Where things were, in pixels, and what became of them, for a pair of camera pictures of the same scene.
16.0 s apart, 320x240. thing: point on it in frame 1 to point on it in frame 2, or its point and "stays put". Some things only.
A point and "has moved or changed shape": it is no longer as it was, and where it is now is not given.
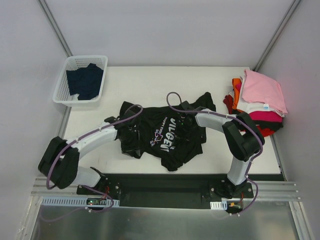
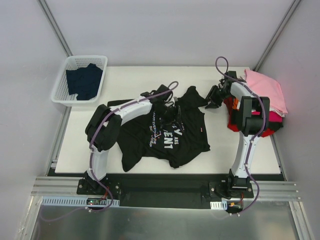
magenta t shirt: [264, 116] stays put
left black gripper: [135, 130] to [173, 114]
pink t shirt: [258, 88] stays put
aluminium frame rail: [42, 187] stays put
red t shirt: [267, 131] stays put
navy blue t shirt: [85, 81] stays put
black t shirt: [162, 135] has moved or changed shape
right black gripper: [183, 122] to [215, 95]
